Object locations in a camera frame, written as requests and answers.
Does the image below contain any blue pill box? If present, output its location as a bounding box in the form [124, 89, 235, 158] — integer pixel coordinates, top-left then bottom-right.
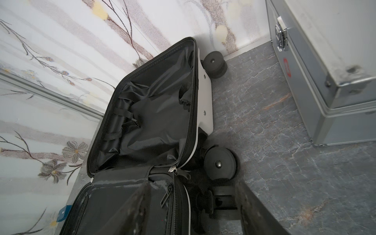
[56, 205, 72, 223]

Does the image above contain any white hard-shell suitcase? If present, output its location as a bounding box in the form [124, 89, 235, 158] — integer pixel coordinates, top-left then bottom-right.
[61, 37, 239, 235]

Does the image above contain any silver aluminium case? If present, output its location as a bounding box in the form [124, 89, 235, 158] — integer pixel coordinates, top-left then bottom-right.
[266, 1, 376, 146]

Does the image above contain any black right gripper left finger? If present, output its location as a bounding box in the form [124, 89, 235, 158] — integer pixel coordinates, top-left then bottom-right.
[99, 182, 151, 235]

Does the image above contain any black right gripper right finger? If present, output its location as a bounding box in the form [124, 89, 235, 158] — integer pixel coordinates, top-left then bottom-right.
[235, 181, 289, 235]

